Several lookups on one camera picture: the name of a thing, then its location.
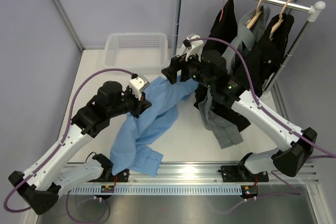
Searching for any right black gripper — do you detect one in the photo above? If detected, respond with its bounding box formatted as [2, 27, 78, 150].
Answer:
[162, 47, 214, 90]

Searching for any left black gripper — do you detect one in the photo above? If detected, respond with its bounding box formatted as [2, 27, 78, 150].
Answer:
[108, 87, 152, 119]

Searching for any light blue shirt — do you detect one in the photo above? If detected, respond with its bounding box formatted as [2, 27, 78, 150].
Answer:
[110, 77, 198, 177]

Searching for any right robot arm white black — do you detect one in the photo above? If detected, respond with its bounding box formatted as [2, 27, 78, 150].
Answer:
[161, 50, 317, 180]

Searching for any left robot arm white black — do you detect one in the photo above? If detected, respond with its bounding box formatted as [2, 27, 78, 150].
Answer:
[8, 77, 151, 215]

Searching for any black shirt on pink hanger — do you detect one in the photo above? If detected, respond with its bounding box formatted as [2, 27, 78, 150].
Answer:
[193, 0, 250, 133]

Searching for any black shirt on wooden hanger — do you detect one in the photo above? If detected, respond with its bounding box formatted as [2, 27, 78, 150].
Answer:
[243, 14, 295, 97]

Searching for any grey shirt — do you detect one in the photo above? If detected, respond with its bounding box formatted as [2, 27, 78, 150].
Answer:
[194, 5, 271, 149]

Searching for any wooden hanger with grey shirt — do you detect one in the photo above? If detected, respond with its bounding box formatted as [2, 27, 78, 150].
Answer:
[246, 0, 263, 29]

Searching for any wooden hanger with black shirt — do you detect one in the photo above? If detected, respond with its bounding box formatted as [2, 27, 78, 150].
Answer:
[269, 0, 292, 40]

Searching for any white plastic basket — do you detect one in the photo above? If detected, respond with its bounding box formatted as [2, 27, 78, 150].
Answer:
[103, 33, 170, 74]

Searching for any metal clothes rack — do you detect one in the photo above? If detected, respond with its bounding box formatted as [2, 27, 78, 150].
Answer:
[172, 0, 326, 95]

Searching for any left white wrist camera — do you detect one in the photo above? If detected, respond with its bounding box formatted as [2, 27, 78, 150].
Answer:
[128, 73, 150, 101]

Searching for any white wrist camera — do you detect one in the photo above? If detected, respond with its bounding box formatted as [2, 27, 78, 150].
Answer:
[128, 73, 150, 101]
[183, 34, 204, 62]

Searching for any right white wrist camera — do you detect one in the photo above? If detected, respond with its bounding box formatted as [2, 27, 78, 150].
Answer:
[183, 34, 204, 62]

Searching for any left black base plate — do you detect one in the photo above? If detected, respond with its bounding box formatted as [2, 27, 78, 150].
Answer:
[91, 167, 129, 183]

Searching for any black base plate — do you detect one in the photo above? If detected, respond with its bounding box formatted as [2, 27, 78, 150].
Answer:
[217, 165, 269, 183]
[91, 167, 129, 183]

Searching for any aluminium mounting rail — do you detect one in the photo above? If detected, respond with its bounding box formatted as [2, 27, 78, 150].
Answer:
[34, 162, 319, 184]

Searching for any white slotted cable duct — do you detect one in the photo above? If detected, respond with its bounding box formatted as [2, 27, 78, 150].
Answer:
[70, 184, 243, 196]

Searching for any pink wire hanger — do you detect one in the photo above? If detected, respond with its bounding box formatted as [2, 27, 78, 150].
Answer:
[219, 0, 226, 21]

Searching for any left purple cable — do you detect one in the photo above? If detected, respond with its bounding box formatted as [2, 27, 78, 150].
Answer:
[3, 68, 138, 221]

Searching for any purple cable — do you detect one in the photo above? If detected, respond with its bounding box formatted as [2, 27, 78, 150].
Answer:
[3, 68, 138, 221]
[187, 37, 336, 214]

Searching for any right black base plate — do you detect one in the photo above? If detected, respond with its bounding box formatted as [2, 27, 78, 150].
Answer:
[217, 165, 269, 183]

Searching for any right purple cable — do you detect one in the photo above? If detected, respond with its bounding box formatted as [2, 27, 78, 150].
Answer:
[187, 37, 336, 214]

